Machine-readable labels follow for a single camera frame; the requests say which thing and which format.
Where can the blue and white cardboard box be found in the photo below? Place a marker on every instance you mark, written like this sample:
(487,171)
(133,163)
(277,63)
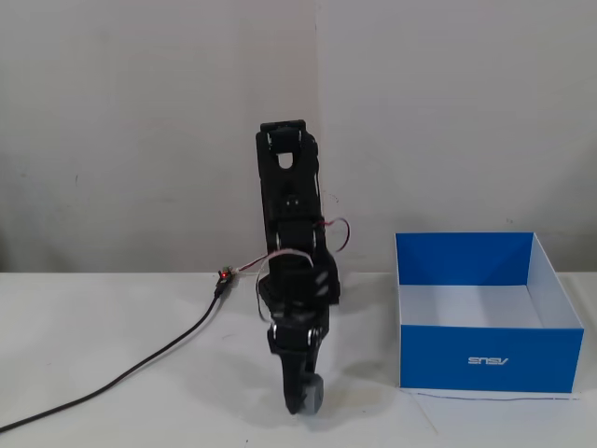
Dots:
(485,354)

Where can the controller board with red LED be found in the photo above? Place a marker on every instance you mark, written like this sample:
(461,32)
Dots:
(226,276)

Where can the gray 3D-printed block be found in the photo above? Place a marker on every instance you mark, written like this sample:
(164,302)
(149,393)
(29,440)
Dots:
(313,396)

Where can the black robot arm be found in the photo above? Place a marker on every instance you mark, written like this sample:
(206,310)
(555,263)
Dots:
(289,186)

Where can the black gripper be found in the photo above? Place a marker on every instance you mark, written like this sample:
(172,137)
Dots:
(295,347)

